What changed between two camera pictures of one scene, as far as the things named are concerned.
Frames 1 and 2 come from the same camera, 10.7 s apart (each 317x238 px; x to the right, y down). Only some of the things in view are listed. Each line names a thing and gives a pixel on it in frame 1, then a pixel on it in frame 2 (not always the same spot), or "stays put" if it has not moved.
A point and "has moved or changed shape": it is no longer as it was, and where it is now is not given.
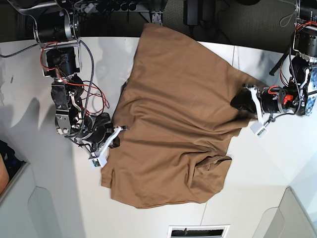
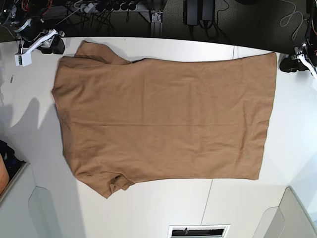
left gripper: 102,137 -> 51,36
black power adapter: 195,11 stays put
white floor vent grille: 216,231 stays put
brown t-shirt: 173,123 has moved or changed shape
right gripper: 269,101 -> 295,64
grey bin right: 290,219 stays put
